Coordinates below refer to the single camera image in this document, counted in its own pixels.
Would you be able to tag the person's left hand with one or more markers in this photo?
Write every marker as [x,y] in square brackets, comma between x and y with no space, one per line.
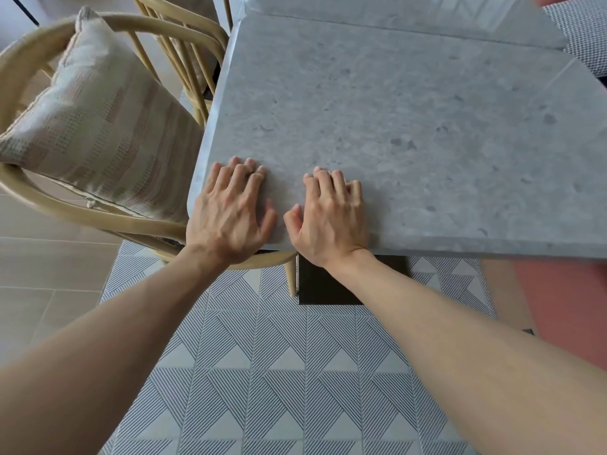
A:
[227,222]

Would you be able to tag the person's right hand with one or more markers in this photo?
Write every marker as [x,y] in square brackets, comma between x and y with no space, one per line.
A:
[332,227]

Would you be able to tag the person's right middle finger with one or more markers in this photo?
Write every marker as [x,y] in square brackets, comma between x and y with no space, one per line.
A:
[324,183]

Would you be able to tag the person's left little finger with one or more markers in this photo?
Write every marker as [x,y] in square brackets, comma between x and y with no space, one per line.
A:
[214,177]

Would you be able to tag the person's right thumb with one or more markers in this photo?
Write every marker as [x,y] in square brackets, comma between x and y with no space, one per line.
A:
[294,221]

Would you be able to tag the person's left middle finger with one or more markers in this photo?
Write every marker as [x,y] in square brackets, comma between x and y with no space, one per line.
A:
[246,175]

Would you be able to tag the person's right little finger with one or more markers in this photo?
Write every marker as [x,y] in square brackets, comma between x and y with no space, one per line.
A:
[354,191]

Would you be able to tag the person's left thumb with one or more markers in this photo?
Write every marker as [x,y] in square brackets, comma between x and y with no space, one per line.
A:
[268,220]

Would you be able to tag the person's right forearm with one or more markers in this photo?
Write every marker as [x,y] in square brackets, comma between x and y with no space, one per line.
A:
[474,364]

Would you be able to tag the person's left forearm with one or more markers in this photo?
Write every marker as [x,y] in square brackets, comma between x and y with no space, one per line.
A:
[95,355]

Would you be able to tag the black table base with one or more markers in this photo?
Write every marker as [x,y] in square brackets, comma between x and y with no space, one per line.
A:
[327,289]

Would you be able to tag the beige striped woven cushion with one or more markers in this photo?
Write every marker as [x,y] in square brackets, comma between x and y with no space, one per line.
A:
[104,123]

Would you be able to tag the light wooden spindle chair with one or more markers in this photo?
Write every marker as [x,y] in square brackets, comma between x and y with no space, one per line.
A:
[208,27]

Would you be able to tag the geometric striped patterned rug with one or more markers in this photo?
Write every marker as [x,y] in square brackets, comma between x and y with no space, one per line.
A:
[265,374]

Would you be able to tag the light wooden armchair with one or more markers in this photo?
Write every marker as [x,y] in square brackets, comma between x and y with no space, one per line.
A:
[28,42]

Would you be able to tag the pink bench seat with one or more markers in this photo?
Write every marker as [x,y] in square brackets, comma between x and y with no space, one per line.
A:
[569,303]

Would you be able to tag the black white checkered cushion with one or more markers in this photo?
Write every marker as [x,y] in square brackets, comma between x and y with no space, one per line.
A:
[583,28]

